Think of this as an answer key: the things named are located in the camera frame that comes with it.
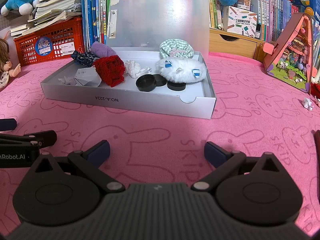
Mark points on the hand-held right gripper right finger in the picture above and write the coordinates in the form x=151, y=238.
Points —
x=215, y=152

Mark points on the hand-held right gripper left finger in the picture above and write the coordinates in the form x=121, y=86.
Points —
x=100, y=152

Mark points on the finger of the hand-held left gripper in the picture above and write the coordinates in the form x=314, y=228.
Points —
x=7, y=125
x=45, y=137

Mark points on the white cardboard box with lid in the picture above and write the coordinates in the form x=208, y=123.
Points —
x=150, y=102

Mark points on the black round lid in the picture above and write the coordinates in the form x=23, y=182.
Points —
x=160, y=80
x=176, y=86

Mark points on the red knitted hat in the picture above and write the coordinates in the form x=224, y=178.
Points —
x=110, y=71

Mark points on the black round jar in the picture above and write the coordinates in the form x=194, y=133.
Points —
x=145, y=82

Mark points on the white plush with checked hat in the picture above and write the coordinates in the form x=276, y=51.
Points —
x=180, y=70

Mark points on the white tissue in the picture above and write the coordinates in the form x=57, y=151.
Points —
x=133, y=68

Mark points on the purple plush toy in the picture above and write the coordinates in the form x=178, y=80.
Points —
x=102, y=50

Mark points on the pink rabbit-print blanket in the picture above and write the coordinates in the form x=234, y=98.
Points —
x=150, y=130

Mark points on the long-haired baby doll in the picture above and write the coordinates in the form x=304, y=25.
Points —
x=3, y=52

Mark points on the red plastic crate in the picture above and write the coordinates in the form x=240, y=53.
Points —
x=62, y=35

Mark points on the small white paper piece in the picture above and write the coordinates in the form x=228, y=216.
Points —
x=307, y=104

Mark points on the wooden drawer box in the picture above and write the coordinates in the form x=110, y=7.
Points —
x=235, y=47

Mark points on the red knitted item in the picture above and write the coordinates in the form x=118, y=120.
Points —
x=315, y=88

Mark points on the pink miniature house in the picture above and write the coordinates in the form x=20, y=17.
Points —
x=287, y=55

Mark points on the stack of worn books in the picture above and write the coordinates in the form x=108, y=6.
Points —
x=57, y=5

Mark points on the white printed carton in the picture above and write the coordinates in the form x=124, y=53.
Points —
x=240, y=22

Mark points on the row of tall blue books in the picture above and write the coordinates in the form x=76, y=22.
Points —
x=93, y=12

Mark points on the row of colourful books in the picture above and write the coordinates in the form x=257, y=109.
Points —
x=275, y=17

